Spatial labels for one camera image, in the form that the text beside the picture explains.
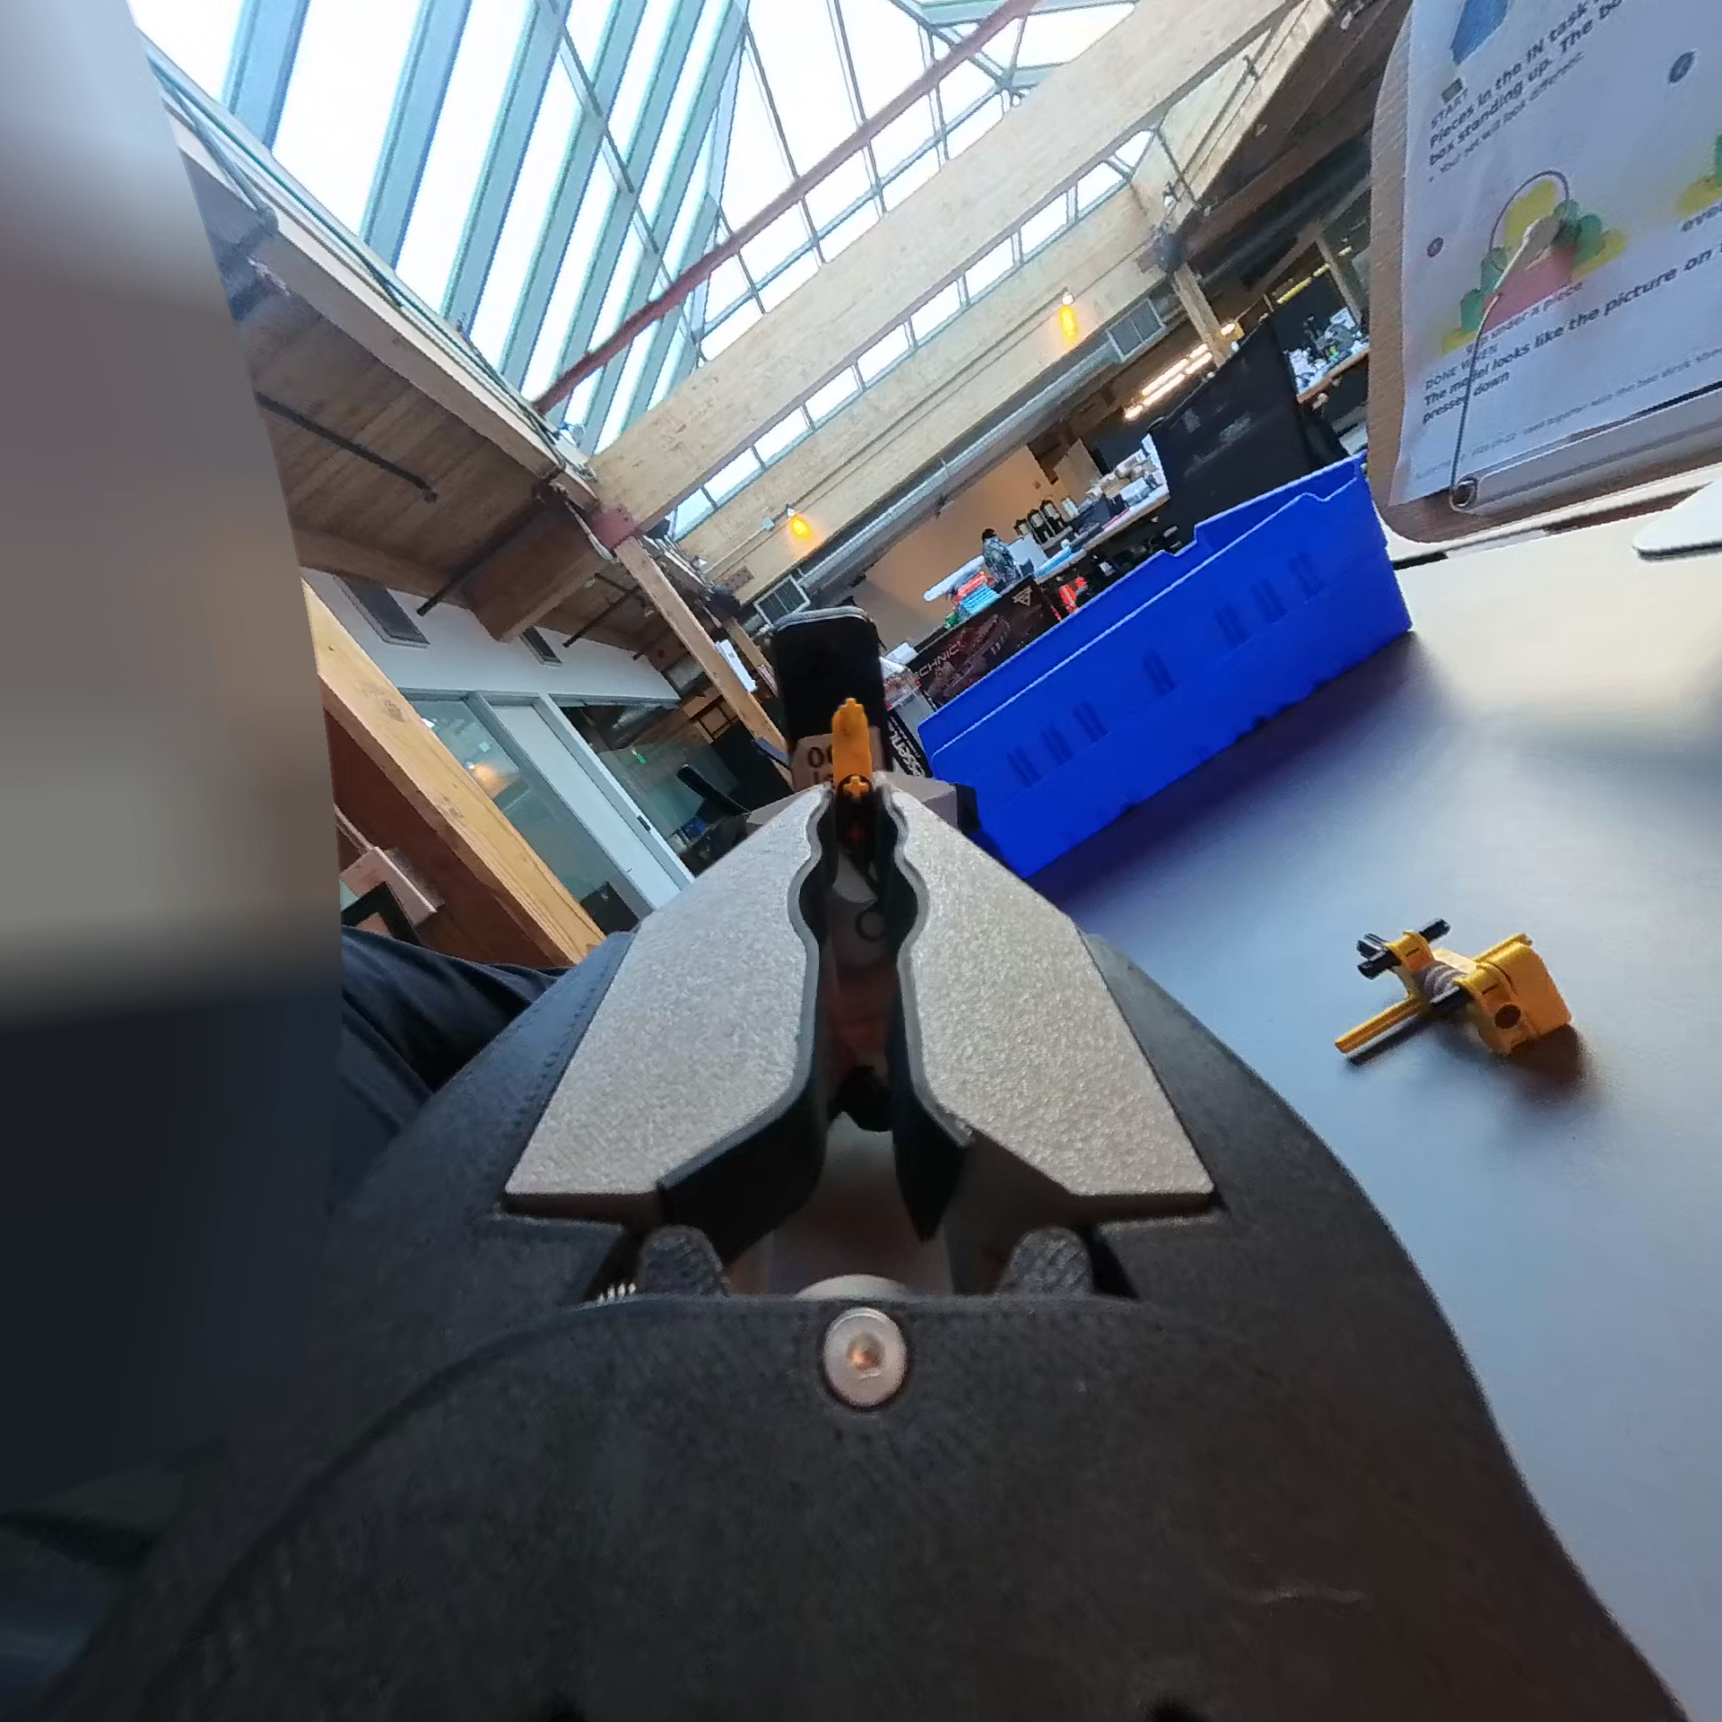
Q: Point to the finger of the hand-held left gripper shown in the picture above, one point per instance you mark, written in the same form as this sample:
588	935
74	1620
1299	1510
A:
942	819

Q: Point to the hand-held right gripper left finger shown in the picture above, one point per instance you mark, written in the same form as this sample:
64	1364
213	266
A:
671	1034

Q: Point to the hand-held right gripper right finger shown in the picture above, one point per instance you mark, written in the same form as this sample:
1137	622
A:
1050	1034

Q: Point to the black lego box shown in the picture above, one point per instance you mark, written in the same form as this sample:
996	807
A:
968	660

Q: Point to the yellow lego axle assembly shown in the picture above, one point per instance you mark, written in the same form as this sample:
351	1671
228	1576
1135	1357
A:
1474	989

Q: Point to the person's dark clothed torso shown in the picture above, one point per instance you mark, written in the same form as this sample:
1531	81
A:
416	1023

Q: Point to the blue plastic bin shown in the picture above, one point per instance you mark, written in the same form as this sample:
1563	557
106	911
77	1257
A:
1169	671

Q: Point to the black office chair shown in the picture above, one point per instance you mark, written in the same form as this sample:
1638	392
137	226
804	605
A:
1245	431

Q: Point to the wooden clipboard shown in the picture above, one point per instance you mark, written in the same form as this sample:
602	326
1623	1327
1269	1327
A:
1387	337

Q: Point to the white stand base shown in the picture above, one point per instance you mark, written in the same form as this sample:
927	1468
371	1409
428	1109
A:
1689	528

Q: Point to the printed instruction sheet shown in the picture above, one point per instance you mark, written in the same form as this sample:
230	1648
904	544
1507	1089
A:
1548	241

